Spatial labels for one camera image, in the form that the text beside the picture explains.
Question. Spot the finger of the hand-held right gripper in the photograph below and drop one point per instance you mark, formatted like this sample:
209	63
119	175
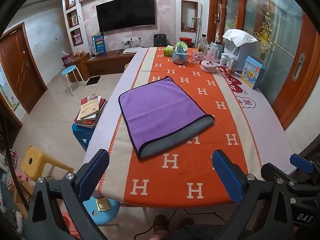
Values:
301	163

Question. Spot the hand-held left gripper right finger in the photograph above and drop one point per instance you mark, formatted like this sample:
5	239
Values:
228	177

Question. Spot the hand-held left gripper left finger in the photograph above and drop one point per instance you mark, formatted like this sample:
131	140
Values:
93	176

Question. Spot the purple towel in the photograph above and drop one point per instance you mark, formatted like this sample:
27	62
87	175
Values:
160	110

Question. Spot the gold packet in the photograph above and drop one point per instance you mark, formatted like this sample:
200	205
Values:
103	204

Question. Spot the light blue round stool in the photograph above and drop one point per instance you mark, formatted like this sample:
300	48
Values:
106	216

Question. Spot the blue plastic square stool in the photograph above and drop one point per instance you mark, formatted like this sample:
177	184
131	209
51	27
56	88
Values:
81	135

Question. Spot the dark red book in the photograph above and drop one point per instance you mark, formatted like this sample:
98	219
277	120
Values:
86	123

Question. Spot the orange patterned blanket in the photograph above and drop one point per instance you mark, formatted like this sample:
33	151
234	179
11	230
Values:
212	120

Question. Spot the yellow plastic stool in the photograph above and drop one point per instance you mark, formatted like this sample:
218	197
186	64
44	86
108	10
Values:
35	160

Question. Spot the person's brown shoe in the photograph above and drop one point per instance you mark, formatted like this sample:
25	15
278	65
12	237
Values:
160	222
186	223

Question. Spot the red cover book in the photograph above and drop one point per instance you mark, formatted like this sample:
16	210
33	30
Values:
103	103

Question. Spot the black floor mat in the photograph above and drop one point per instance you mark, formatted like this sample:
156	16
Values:
93	81

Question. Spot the wooden sliding glass door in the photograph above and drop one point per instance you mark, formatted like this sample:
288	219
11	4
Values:
295	67

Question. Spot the blue children's book box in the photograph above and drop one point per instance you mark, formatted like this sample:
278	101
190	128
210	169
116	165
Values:
251	71

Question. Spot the blue round stool white legs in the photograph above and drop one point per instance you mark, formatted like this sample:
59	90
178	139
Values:
68	70

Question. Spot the amber jar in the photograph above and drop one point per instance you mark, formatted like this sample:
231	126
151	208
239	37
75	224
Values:
233	64

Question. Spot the wooden television cabinet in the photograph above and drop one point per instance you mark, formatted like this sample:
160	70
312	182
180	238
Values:
105	62

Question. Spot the white blender jar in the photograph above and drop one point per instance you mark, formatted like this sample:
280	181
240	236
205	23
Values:
209	63

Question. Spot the white pill bottle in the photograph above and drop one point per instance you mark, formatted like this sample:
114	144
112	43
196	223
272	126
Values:
224	60

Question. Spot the pink bottle pack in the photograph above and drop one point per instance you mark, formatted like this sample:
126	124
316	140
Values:
67	58

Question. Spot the white water dispenser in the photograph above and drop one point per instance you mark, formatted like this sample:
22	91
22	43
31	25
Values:
246	55

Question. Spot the white plastic pitcher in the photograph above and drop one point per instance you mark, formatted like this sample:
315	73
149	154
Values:
217	47

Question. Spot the white set-top box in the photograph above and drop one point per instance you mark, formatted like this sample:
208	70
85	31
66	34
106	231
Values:
132	50

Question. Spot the wooden room door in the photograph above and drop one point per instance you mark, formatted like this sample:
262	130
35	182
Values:
18	67

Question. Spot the blue toy box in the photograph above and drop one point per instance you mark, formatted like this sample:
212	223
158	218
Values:
98	44

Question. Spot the purple snow globe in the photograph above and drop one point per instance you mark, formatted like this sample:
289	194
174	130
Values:
180	53

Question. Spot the glass oil bottle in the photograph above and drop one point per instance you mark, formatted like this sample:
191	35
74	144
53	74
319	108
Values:
202	46

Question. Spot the gold door ornament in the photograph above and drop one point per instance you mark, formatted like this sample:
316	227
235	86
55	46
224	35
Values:
265	28

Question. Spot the green tissue box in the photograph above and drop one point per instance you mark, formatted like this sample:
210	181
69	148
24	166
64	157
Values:
168	51

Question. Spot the white cloth cover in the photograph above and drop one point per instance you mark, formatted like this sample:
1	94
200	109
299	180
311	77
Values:
240	37

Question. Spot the red lidded pot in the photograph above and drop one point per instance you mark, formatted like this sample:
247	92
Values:
185	41

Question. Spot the black small heater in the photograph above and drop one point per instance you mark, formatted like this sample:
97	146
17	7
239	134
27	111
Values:
158	40

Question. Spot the black flat television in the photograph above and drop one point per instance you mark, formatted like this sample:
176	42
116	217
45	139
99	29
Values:
126	12

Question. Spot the colourful wall poster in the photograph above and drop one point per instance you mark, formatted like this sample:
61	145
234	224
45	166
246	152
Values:
8	92

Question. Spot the white wall socket strip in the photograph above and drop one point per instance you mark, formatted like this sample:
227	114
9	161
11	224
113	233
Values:
131	39

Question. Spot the small photo frame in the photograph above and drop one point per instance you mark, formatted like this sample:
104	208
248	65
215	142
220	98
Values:
74	19

